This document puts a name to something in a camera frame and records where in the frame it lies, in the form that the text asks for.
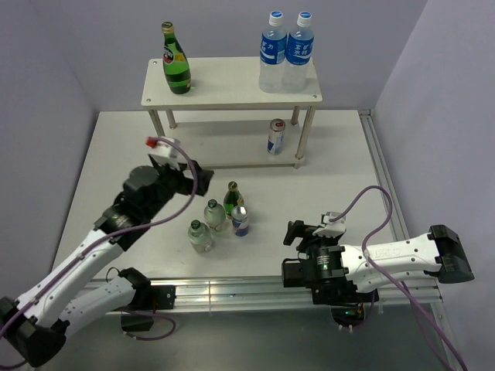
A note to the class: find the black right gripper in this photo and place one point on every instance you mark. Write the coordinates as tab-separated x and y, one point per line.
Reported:
298	229

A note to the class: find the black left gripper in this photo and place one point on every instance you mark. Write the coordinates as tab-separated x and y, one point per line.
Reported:
186	183

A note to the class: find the blue silver drink can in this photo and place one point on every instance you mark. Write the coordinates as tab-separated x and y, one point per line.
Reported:
240	221

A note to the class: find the green glass bottle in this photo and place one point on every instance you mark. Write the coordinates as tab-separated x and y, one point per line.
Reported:
232	198
175	64

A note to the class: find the clear glass bottle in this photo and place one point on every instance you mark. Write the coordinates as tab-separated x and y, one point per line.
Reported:
200	237
214	215

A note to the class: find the green glass bottle front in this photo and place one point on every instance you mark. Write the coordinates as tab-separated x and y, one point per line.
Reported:
175	64

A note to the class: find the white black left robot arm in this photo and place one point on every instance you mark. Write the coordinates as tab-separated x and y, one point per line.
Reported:
38	323

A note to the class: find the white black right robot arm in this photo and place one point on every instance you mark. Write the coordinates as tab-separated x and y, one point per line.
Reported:
342	275

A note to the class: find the white two-tier shelf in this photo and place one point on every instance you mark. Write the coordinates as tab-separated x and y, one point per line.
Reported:
232	100

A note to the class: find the clear glass bottle front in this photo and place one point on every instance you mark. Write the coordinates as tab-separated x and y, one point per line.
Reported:
200	237

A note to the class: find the blue label water bottle right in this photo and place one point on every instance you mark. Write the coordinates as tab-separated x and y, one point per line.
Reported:
298	53

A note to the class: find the blue label water bottle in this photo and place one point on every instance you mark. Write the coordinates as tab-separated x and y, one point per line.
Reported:
298	53
272	54

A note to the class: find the blue label water bottle left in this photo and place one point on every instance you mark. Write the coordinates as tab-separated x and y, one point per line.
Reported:
272	54

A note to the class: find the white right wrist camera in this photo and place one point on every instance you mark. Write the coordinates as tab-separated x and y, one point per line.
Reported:
332	224

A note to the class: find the aluminium rail frame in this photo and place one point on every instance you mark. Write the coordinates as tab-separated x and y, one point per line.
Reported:
239	273

